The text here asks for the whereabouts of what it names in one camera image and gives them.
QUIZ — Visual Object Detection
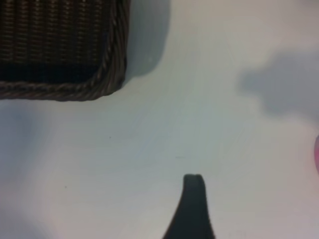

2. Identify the pink peach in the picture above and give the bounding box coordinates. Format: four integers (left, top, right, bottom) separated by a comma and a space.
313, 135, 319, 172

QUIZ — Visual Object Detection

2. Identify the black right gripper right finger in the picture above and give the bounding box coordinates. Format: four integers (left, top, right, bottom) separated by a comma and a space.
195, 174, 216, 239

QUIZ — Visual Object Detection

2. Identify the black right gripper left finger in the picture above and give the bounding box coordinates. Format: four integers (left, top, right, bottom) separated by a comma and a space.
161, 174, 208, 239

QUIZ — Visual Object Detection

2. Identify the dark brown woven basket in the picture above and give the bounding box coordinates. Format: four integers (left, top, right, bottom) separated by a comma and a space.
0, 0, 131, 102

